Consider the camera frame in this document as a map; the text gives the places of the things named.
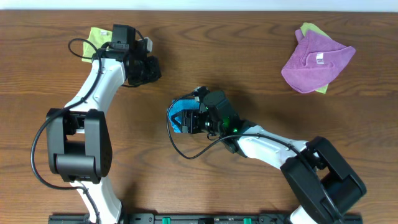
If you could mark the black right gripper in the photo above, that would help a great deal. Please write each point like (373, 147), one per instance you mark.
(190, 116)

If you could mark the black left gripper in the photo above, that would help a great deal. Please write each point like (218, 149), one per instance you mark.
(152, 69)

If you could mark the blue microfiber cloth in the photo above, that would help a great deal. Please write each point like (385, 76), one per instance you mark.
(178, 108)

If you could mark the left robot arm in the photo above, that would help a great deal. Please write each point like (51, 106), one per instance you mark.
(78, 141)

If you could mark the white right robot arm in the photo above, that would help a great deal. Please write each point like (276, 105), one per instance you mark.
(325, 185)

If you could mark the folded green cloth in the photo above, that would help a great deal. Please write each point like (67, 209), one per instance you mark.
(97, 37)

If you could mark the purple microfiber cloth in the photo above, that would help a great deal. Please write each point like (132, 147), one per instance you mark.
(316, 61)

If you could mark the green cloth under purple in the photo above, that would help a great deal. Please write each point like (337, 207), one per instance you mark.
(306, 26)

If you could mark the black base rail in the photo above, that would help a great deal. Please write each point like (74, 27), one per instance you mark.
(148, 218)

